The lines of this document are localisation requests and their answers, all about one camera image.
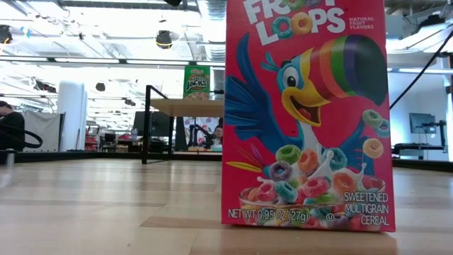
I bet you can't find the green Apple Jacks cereal box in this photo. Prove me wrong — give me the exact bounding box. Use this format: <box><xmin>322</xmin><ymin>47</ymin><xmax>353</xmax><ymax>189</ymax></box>
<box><xmin>183</xmin><ymin>65</ymin><xmax>212</xmax><ymax>101</ymax></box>

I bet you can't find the red Froot Loops cereal box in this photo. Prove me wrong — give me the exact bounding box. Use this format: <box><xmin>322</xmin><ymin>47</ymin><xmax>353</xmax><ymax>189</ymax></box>
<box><xmin>221</xmin><ymin>0</ymin><xmax>396</xmax><ymax>234</ymax></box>

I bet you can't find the person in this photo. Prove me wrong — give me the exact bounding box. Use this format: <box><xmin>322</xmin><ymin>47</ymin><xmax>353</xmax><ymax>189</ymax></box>
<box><xmin>0</xmin><ymin>101</ymin><xmax>26</xmax><ymax>152</ymax></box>
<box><xmin>211</xmin><ymin>124</ymin><xmax>224</xmax><ymax>149</ymax></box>

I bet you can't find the colourful patterned panel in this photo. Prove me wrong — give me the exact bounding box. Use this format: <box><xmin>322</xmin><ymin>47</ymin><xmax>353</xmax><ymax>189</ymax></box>
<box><xmin>183</xmin><ymin>116</ymin><xmax>223</xmax><ymax>148</ymax></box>

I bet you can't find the black computer monitor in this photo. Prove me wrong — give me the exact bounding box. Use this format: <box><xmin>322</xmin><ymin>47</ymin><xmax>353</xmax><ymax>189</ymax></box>
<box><xmin>133</xmin><ymin>111</ymin><xmax>171</xmax><ymax>139</ymax></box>

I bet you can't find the white cylindrical column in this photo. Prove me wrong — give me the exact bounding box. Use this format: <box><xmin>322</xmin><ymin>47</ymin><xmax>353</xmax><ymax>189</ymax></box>
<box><xmin>57</xmin><ymin>81</ymin><xmax>88</xmax><ymax>152</ymax></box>

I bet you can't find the grey fabric partition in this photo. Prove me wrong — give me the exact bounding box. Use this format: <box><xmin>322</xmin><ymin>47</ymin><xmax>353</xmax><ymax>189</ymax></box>
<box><xmin>23</xmin><ymin>111</ymin><xmax>65</xmax><ymax>152</ymax></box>

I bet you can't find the grey background desk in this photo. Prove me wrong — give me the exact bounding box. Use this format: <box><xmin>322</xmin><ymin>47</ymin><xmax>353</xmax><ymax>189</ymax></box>
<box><xmin>391</xmin><ymin>142</ymin><xmax>446</xmax><ymax>159</ymax></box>

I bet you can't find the wooden shelf with black frame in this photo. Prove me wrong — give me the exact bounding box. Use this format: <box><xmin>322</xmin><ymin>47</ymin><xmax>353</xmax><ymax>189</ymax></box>
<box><xmin>141</xmin><ymin>84</ymin><xmax>224</xmax><ymax>166</ymax></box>

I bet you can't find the black looped cable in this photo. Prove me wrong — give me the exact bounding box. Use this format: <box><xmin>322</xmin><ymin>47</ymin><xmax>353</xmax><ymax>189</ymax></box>
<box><xmin>0</xmin><ymin>123</ymin><xmax>44</xmax><ymax>149</ymax></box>

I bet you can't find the grey wall monitor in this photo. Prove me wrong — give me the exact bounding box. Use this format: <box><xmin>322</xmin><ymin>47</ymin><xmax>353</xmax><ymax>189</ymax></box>
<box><xmin>409</xmin><ymin>113</ymin><xmax>437</xmax><ymax>135</ymax></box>

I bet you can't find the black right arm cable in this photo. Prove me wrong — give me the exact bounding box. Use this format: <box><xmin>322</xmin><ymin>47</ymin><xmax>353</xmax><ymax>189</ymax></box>
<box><xmin>389</xmin><ymin>28</ymin><xmax>453</xmax><ymax>110</ymax></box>

